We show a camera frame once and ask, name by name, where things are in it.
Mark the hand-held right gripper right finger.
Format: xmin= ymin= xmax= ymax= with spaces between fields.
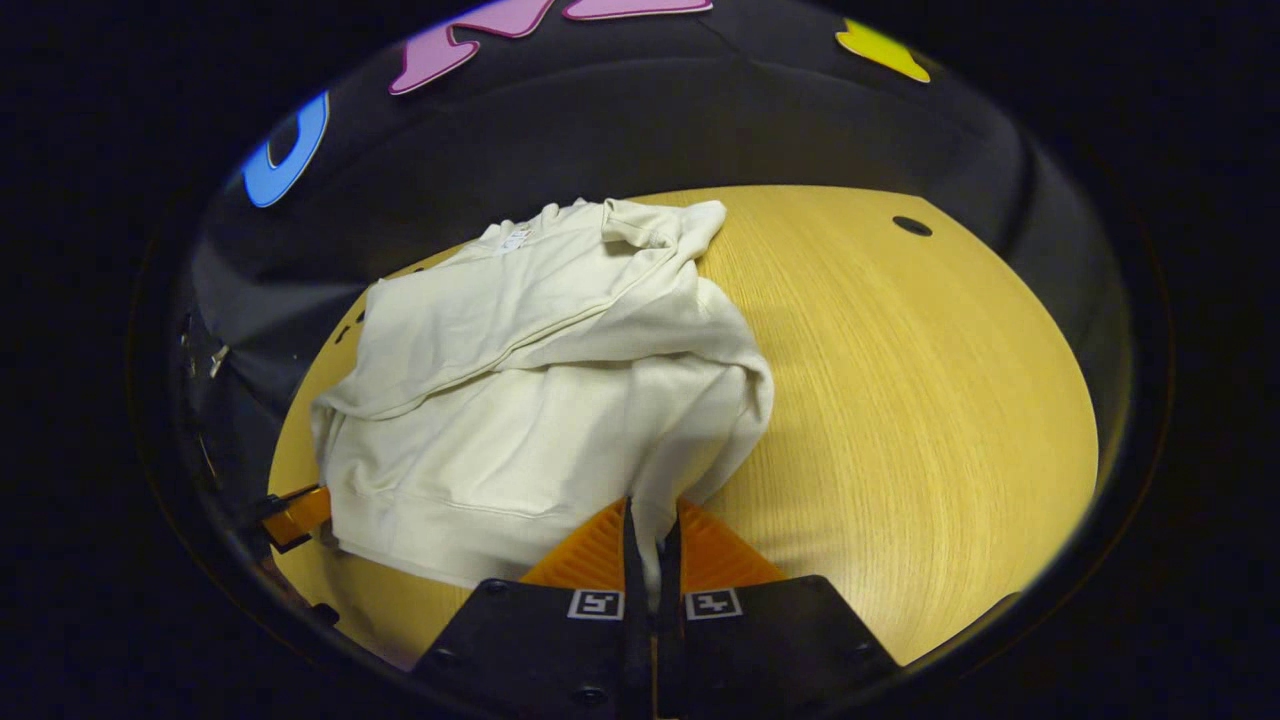
xmin=652 ymin=495 xmax=901 ymax=720

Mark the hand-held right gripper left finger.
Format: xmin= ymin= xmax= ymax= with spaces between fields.
xmin=410 ymin=495 xmax=653 ymax=720

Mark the white sweatshirt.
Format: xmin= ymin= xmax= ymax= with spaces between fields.
xmin=310 ymin=197 xmax=776 ymax=611

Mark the black backdrop cloth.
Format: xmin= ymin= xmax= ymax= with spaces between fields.
xmin=185 ymin=0 xmax=1136 ymax=481

